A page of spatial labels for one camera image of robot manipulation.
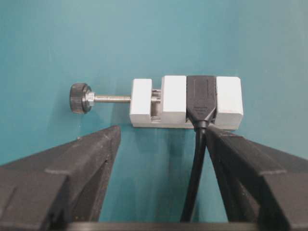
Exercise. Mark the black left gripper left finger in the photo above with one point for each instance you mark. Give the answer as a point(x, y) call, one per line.
point(60, 185)

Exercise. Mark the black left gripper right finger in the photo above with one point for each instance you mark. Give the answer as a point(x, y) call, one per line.
point(258, 183)

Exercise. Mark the white mini clamp vise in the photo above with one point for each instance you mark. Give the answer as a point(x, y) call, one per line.
point(181, 102)

